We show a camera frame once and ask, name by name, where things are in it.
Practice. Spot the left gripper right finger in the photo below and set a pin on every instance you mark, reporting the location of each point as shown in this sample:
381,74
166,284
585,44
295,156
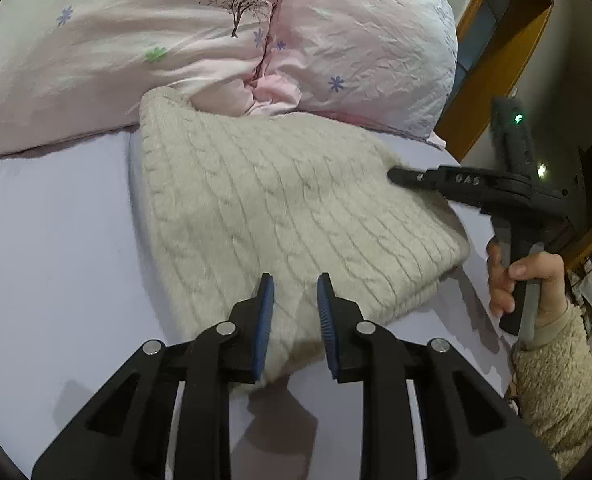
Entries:
426,412

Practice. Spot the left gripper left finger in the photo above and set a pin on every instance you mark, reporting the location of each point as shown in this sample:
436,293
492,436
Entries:
166,409

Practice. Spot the beige cable knit sweater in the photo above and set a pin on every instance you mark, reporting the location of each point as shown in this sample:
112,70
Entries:
228,199

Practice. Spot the right hand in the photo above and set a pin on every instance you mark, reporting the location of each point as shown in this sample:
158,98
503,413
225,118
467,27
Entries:
543,267

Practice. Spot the beige fleece right sleeve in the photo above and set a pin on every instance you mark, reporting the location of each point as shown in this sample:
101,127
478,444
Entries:
553,373

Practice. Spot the lavender bed sheet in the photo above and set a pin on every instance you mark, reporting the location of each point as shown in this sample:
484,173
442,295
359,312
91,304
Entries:
78,295

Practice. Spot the pink floral duvet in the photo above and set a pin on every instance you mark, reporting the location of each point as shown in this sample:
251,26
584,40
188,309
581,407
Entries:
70,68

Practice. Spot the wooden window frame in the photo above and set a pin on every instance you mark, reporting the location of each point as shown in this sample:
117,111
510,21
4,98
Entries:
497,72

